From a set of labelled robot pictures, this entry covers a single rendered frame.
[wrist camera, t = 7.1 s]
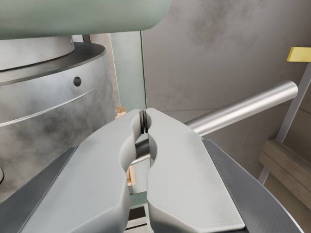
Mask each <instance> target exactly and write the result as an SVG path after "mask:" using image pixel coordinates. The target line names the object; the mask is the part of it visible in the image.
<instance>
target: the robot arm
mask: <svg viewBox="0 0 311 233"><path fill-rule="evenodd" d="M144 130H145V133H148V135H149V150H150V157H151V158H152V160H153V161H154V163H153V164H152V166H151V167H150V168H149V169H148V171H147V202H148V210H149V221H150V226H151V228H152V230H153V231H154V232H155V233H304V232H303V231H302V229H301V228H300V226H299V225H298V224H297V222H296V221H295V220H294V219H293V217H292V216H291V215H290V214H289V213H288V211H287V210H286V209H285V208H284V207H283V205H282V204H281V203H280V202H279V201H278V200H277V199H276V198H275V197H274V195H273V194H272V193H271V192H270V191H269V190H268V189H267V188H266V187H264V186H263V185H262V184H261V183H260V182H259V181H258V180H257V179H256V178H254V177H253V176H252V175H251V174H250V173H249V172H247V171H246V170H245V169H244V168H243V167H242V166H240V165H239V164H238V163H237V162H236V161H235V160H233V159H232V158H231V157H230V156H229V155H228V154H227V153H226V152H225V151H223V150H222V149H221V148H220V147H219V146H218V145H216V144H215V143H214V142H213V141H212V140H211V139H208V140H204V139H203V138H202V137H201V136H200V135H199V134H197V133H196V132H195V131H194V130H192V129H191V128H190V127H188V126H186V125H185V124H183V123H181V122H179V121H177V120H175V119H174V118H172V117H170V116H168V115H166V114H164V113H162V112H160V111H158V110H156V109H154V108H147V109H144V110H142V109H133V110H131V111H130V112H128V113H126V114H124V115H122V116H121V117H119V118H117V119H115V120H114V121H112V122H110V123H108V124H106V125H105V126H103V127H101V128H100V129H98V130H97V131H95V132H94V133H92V134H91V135H90V136H89V137H87V138H86V139H85V140H84V141H83V142H82V143H80V144H79V145H78V146H77V147H69V148H68V149H66V150H65V151H64V152H63V153H62V154H60V155H59V156H58V157H57V158H55V159H54V160H53V161H52V162H51V163H49V164H48V165H47V166H46V167H45V168H44V169H42V170H41V171H40V172H39V173H38V174H36V175H35V176H34V177H33V178H31V179H30V180H29V181H28V182H27V183H25V184H24V185H23V186H22V187H20V188H19V189H18V190H17V191H16V192H14V193H13V194H12V195H11V196H10V197H9V198H7V199H6V200H5V201H4V202H3V203H2V204H1V205H0V233H123V232H124V231H125V229H126V228H127V224H128V218H129V212H130V206H131V198H130V194H129V188H128V184H127V178H126V172H127V170H128V168H129V166H130V165H131V163H132V162H133V161H134V160H135V159H136V157H137V154H136V147H135V143H136V141H137V140H138V138H139V137H140V136H141V134H144Z"/></svg>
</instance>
